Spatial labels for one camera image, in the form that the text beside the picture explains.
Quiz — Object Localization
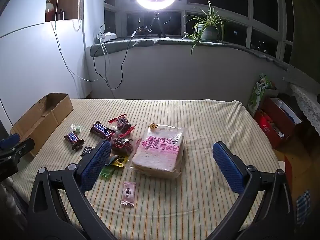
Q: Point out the yellow candy packet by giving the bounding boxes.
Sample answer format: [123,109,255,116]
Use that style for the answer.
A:
[106,155,129,168]

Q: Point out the red cardboard box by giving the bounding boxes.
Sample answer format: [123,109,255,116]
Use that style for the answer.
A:
[262,97,303,148]

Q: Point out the striped blanket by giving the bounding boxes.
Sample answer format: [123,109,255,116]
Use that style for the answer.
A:
[11,98,280,240]

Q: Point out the black cable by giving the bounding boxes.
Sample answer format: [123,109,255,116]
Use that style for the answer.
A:
[93,37,132,90]

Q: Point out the brown cardboard box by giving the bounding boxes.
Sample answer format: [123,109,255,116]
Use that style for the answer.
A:
[10,93,74,158]

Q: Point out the white window frame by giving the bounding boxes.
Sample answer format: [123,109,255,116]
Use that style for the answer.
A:
[104,0,294,63]

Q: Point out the pink candy packet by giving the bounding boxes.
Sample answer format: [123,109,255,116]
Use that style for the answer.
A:
[121,181,137,207]

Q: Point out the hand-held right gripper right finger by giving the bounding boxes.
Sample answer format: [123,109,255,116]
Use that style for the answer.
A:
[212,141,297,240]

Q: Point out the potted spider plant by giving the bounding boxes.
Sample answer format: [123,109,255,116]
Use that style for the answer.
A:
[182,0,229,57]

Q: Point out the small brown chocolate bar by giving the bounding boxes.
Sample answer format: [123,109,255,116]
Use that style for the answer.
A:
[64,131,85,150]

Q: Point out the red-wrapped chocolate cake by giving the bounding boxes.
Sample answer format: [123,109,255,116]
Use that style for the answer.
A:
[110,136,140,157]
[108,115,137,134]

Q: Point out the white power strip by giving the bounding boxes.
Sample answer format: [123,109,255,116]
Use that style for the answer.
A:
[97,31,117,42]

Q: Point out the green snack bag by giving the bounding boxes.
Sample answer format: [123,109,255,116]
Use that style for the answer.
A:
[247,73,277,117]

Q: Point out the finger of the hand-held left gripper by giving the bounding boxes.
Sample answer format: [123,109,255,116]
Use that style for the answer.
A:
[0,138,35,181]
[0,133,21,151]

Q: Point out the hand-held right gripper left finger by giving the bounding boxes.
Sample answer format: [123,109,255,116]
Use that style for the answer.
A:
[26,139,112,240]

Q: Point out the green candy packet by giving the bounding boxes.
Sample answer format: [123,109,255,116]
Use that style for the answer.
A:
[99,165,115,180]

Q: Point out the red gift bag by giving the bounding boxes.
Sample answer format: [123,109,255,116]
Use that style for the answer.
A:
[254,110,275,140]

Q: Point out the white lace cloth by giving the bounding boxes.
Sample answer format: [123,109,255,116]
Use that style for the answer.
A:
[290,84,320,130]

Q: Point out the large brown chocolate bar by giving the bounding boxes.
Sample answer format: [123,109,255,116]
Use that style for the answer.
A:
[89,121,117,141]

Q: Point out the sliced bread bag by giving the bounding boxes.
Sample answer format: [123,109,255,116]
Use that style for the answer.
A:
[125,124,187,180]

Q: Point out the white cabinet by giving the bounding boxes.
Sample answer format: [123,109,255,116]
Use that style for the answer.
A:
[0,0,92,140]

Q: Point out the black tripod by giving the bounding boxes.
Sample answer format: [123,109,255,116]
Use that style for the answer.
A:
[144,11,167,38]

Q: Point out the blue checkered cloth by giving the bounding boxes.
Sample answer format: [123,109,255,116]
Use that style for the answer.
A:
[296,190,312,227]

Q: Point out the small figurine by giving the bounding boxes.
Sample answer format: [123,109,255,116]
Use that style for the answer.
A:
[46,0,55,20]

